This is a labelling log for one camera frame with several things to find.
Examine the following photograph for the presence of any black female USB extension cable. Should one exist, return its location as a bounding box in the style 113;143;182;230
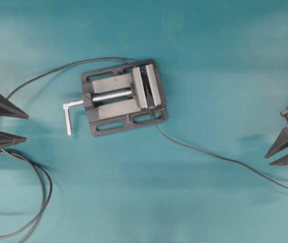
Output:
0;57;157;240

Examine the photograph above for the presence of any black USB plug cable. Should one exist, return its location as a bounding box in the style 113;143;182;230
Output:
147;105;288;191

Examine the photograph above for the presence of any grey bench vise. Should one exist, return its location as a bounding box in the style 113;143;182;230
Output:
63;59;168;136

